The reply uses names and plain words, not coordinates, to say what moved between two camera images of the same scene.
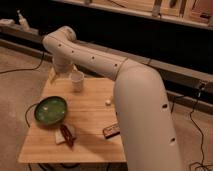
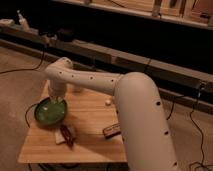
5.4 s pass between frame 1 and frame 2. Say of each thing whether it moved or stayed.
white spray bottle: stayed
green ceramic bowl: stayed
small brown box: stayed
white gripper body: moved
